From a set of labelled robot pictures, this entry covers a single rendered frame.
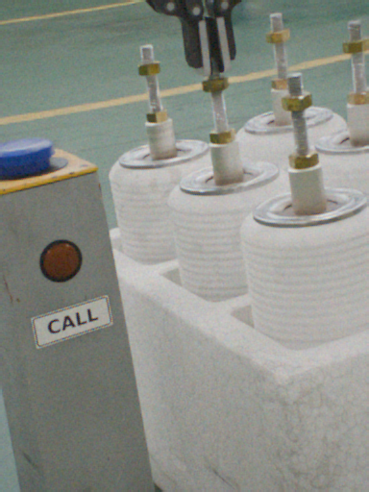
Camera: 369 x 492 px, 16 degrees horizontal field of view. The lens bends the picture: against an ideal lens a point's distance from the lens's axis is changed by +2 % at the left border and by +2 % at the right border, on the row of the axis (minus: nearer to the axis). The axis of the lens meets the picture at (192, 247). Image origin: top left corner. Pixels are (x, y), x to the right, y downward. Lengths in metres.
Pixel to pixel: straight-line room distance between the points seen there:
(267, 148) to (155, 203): 0.11
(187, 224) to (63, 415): 0.18
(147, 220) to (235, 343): 0.22
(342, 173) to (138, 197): 0.17
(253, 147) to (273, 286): 0.27
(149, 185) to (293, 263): 0.23
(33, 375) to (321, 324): 0.18
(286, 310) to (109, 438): 0.14
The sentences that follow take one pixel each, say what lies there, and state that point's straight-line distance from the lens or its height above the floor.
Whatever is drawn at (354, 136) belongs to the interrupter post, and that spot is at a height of 0.26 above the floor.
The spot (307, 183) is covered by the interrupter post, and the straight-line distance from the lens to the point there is 0.82.
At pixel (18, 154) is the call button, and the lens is 0.78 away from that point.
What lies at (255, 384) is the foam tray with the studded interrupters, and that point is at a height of 0.16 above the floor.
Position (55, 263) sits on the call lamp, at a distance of 0.77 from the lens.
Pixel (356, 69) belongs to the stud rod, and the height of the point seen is 0.31.
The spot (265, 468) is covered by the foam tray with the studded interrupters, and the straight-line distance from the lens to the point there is 0.83.
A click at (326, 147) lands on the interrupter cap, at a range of 0.98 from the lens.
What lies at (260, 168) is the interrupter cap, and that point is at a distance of 0.95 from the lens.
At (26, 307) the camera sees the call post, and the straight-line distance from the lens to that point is 0.78.
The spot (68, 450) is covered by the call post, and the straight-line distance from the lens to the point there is 0.82.
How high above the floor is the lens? 0.49
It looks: 18 degrees down
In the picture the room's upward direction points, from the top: 9 degrees counter-clockwise
